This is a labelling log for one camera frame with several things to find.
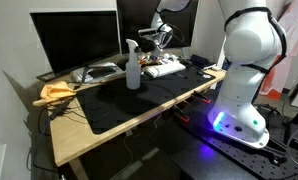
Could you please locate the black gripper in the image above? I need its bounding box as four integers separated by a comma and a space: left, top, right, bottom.
134, 34, 164, 55

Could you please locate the white spray bottle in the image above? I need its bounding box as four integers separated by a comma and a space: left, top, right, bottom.
125, 38, 142, 91

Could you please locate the wide black computer monitor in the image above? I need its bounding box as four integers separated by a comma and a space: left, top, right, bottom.
116, 0, 200, 54

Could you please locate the white crumpled tissue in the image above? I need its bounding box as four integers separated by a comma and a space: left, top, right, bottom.
162, 53, 180, 63

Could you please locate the white keyboard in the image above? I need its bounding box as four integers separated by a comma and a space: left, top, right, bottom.
144, 60, 187, 79

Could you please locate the white paper stack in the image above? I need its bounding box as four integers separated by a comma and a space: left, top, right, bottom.
70, 61, 128, 84

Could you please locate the black pen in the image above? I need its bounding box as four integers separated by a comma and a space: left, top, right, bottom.
173, 72, 189, 80

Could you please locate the black desk mat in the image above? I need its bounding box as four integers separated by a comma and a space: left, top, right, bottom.
76, 65, 217, 135

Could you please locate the small black computer monitor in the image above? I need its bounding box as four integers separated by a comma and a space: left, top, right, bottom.
29, 9, 122, 76

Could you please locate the orange cloth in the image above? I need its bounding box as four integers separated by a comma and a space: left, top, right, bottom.
32, 80, 77, 108

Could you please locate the orange pink fabric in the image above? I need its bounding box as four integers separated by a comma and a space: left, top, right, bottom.
259, 6, 298, 101

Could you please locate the orange handled clamp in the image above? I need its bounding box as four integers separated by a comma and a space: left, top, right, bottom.
173, 104, 191, 123
192, 90, 212, 104

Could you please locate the black cable bundle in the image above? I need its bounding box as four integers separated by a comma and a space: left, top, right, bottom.
37, 99, 87, 138

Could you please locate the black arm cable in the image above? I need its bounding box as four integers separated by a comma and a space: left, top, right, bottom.
223, 7, 288, 75

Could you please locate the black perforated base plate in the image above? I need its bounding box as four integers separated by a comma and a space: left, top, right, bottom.
185, 99, 298, 180

